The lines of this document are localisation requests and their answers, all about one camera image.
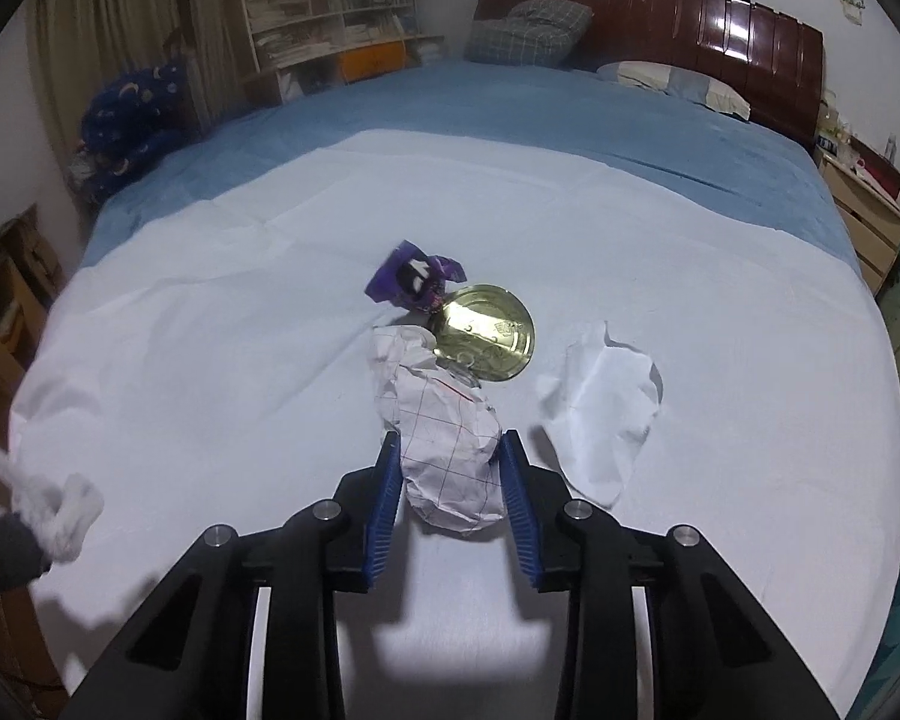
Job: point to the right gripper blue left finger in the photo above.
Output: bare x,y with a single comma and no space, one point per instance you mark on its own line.
383,499

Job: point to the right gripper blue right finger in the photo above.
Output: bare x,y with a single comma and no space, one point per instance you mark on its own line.
516,480

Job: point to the grid pattern paper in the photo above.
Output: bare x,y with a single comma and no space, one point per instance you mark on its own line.
449,432

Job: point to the white tissue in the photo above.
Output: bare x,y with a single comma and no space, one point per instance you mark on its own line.
598,407

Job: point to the gold metal can lid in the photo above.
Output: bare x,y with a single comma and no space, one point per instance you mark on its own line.
485,330

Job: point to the purple foil snack wrapper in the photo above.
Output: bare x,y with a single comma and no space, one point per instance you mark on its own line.
413,280

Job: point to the white paper ball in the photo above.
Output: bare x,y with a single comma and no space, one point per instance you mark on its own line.
59,517

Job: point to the white cloth on bed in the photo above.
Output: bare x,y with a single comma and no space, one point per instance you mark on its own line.
453,630

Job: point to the bed with blue sheet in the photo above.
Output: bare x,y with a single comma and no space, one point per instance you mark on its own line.
209,362

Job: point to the white and blue pillow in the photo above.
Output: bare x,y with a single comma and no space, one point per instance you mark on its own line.
678,83

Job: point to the blue moon pattern blanket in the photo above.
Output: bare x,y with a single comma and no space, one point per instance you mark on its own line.
128,128

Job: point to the beige wooden nightstand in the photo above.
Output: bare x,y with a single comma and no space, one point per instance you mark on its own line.
872,220

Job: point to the grey plaid pillow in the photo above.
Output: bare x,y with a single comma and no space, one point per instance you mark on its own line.
538,33

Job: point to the wooden bookshelf with books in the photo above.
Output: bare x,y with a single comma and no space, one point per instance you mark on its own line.
290,48

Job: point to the dark red wooden headboard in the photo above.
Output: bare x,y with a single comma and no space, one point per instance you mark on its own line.
774,61

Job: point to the beige curtain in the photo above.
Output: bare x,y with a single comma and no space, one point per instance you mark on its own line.
77,47

